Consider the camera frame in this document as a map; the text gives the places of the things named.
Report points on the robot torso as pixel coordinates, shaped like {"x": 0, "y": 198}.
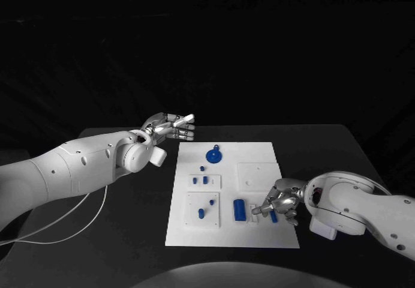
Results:
{"x": 240, "y": 275}

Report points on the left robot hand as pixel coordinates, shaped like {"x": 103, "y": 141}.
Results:
{"x": 169, "y": 128}

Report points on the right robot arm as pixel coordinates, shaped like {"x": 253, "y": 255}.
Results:
{"x": 356, "y": 207}

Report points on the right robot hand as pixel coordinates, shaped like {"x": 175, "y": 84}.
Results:
{"x": 281, "y": 200}

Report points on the long thin blue cylinder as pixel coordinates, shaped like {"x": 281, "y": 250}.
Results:
{"x": 273, "y": 217}

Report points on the large blue cylinder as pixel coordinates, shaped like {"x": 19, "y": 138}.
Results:
{"x": 240, "y": 210}

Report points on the white task board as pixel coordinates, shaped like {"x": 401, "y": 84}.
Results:
{"x": 227, "y": 231}

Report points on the blue gear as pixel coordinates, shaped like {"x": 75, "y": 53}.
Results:
{"x": 214, "y": 155}

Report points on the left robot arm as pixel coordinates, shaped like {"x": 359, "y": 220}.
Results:
{"x": 65, "y": 171}

